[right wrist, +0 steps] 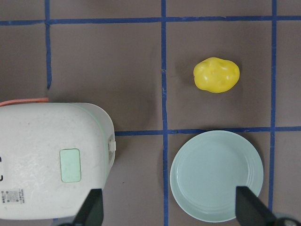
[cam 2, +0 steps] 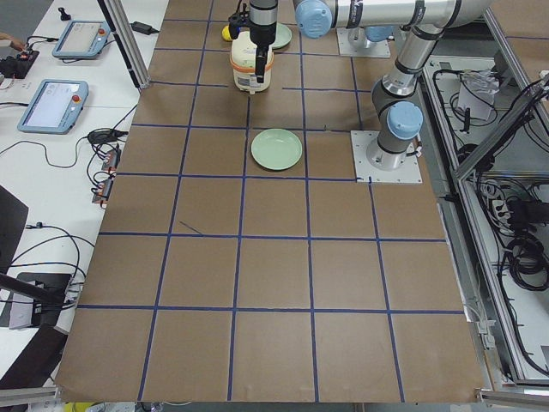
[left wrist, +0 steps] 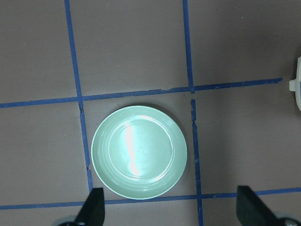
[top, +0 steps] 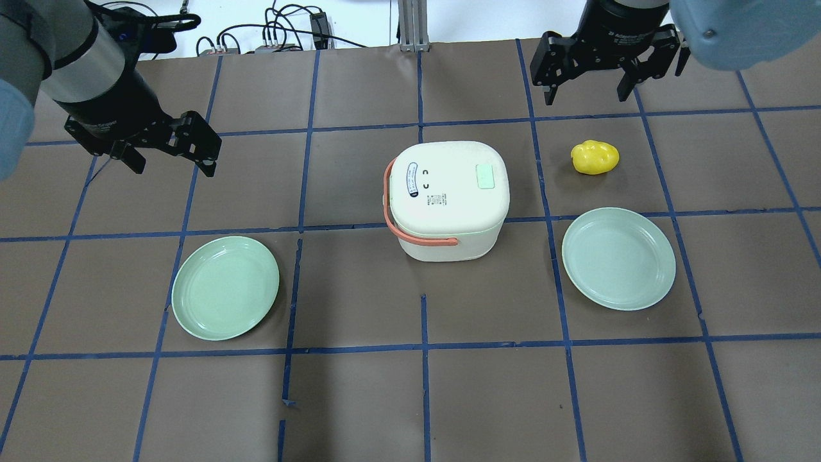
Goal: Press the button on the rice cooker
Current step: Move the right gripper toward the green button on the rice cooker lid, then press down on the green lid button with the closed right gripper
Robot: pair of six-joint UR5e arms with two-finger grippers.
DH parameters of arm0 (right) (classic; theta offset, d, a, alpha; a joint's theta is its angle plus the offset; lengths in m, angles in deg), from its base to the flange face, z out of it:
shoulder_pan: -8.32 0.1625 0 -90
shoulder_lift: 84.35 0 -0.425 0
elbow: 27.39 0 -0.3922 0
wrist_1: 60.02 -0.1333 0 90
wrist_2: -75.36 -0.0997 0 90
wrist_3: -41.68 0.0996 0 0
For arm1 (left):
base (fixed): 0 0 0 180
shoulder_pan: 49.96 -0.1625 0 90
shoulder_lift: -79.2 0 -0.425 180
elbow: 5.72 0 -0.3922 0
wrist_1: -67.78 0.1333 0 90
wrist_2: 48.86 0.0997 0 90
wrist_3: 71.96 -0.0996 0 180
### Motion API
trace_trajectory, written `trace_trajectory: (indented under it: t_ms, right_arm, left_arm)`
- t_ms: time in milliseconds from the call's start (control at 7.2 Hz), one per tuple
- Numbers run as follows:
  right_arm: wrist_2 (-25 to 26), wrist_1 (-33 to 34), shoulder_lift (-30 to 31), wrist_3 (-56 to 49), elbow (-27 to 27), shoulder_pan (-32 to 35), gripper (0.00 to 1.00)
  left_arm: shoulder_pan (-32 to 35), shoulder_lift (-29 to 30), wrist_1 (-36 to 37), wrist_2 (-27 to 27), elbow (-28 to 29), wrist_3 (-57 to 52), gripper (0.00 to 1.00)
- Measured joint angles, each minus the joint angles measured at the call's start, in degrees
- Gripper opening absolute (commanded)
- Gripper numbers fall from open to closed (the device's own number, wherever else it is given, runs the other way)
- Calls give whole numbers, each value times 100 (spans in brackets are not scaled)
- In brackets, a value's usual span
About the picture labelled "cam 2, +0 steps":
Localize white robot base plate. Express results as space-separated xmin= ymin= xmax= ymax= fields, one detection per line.
xmin=351 ymin=130 xmax=423 ymax=185

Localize yellow round object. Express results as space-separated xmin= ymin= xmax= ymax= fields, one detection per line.
xmin=221 ymin=26 xmax=232 ymax=42

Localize person hand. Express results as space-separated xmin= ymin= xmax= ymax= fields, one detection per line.
xmin=0 ymin=32 xmax=26 ymax=52

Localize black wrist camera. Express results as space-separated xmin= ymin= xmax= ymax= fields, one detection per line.
xmin=228 ymin=0 xmax=250 ymax=40

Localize green plate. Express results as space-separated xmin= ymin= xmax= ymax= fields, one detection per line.
xmin=272 ymin=22 xmax=293 ymax=50
xmin=251 ymin=129 xmax=303 ymax=171

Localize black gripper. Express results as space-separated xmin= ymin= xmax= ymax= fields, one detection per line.
xmin=249 ymin=0 xmax=277 ymax=83

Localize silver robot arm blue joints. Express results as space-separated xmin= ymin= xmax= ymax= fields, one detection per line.
xmin=293 ymin=1 xmax=491 ymax=155

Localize lower teach pendant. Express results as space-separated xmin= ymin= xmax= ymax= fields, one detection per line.
xmin=17 ymin=79 xmax=89 ymax=135

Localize white paper bag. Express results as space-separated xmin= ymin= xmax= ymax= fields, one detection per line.
xmin=457 ymin=70 xmax=499 ymax=121

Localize aluminium frame post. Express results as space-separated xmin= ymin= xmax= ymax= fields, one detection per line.
xmin=97 ymin=0 xmax=151 ymax=90

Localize black monitor stand base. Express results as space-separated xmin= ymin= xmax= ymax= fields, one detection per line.
xmin=1 ymin=272 xmax=72 ymax=330

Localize white orange rice cooker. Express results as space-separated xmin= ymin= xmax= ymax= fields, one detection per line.
xmin=230 ymin=31 xmax=274 ymax=94

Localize black power adapter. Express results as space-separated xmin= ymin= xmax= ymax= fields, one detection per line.
xmin=130 ymin=21 xmax=159 ymax=35

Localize black electronics box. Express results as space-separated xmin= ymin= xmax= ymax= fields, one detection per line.
xmin=1 ymin=51 xmax=39 ymax=79

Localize black joystick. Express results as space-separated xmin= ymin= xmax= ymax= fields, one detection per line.
xmin=57 ymin=7 xmax=71 ymax=21

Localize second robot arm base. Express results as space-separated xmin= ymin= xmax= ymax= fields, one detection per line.
xmin=347 ymin=26 xmax=393 ymax=49

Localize black cable bundle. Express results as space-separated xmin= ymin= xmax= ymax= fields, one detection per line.
xmin=492 ymin=231 xmax=549 ymax=293

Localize green plate far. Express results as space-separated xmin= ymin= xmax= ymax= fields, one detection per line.
xmin=272 ymin=22 xmax=293 ymax=50

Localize brown paper mat blue grid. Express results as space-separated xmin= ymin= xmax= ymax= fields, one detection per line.
xmin=57 ymin=1 xmax=484 ymax=403

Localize green plate near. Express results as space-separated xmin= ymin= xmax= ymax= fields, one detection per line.
xmin=251 ymin=129 xmax=303 ymax=171

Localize teach pendant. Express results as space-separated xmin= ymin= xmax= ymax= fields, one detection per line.
xmin=52 ymin=21 xmax=111 ymax=59
xmin=17 ymin=79 xmax=89 ymax=135

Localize upper teach pendant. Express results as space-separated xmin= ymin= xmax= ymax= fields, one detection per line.
xmin=52 ymin=21 xmax=111 ymax=59

